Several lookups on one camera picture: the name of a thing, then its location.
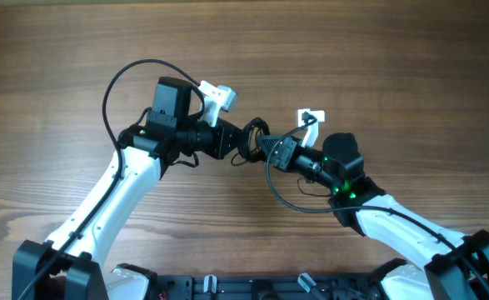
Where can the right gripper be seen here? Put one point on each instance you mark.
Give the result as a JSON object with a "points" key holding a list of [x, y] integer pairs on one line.
{"points": [[284, 159]]}

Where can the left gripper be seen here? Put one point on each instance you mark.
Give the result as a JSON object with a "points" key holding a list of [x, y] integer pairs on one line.
{"points": [[225, 142]]}

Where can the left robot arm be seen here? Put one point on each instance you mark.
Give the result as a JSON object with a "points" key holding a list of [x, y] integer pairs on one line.
{"points": [[183, 120]]}

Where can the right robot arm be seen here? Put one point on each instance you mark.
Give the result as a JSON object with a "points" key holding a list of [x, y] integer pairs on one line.
{"points": [[436, 263]]}

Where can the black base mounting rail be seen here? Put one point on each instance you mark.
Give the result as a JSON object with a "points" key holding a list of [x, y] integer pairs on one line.
{"points": [[334, 287]]}

